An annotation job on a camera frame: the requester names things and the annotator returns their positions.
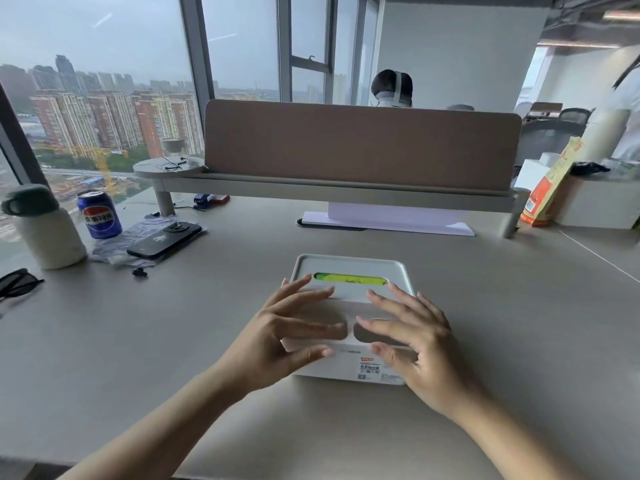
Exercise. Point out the person's left hand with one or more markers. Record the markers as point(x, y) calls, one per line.
point(260, 352)

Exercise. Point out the person's right hand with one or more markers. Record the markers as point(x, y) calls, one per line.
point(435, 359)

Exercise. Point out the person's right little finger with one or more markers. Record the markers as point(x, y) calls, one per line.
point(430, 305)

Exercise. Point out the person's left thumb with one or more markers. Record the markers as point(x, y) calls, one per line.
point(310, 355)

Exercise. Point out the person's left little finger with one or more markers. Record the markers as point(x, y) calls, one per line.
point(279, 290)

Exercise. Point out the person's left middle finger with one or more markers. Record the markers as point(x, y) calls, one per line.
point(307, 300)

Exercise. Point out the person's right middle finger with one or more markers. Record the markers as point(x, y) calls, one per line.
point(392, 308)

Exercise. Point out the person's right thumb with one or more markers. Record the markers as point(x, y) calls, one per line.
point(392, 357)

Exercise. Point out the white plastic tissue box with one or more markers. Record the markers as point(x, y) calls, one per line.
point(350, 304)

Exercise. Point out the person's left forearm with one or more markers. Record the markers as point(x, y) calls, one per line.
point(165, 429)

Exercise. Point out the person's right forearm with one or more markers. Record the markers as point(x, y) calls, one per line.
point(505, 444)

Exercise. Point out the white paper sheet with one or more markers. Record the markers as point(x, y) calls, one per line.
point(390, 219)

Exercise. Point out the grey desk shelf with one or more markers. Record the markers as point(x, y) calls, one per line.
point(320, 187)

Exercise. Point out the black smartphone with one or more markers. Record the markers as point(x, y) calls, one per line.
point(165, 239)

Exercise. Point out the small black earbud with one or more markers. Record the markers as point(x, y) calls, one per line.
point(139, 272)

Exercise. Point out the crumpled clear plastic wrap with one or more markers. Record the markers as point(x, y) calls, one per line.
point(125, 239)

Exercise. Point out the orange snack bag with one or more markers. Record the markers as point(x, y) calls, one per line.
point(545, 189)

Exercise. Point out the brown desk divider panel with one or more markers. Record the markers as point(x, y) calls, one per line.
point(360, 144)

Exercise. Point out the white cup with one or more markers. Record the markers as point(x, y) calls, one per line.
point(173, 147)

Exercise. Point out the blue soda can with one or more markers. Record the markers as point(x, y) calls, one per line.
point(100, 214)

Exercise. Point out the white cardboard box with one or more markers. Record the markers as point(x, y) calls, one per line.
point(595, 199)

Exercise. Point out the small black pouch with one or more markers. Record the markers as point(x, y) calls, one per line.
point(590, 168)

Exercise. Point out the grey office chair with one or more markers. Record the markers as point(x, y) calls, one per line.
point(555, 132)

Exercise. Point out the white bottle with green lid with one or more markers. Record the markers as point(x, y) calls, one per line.
point(50, 234)

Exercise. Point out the black sunglasses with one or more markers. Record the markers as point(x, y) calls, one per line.
point(17, 284)

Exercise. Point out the grey window frame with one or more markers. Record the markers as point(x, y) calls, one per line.
point(300, 54)

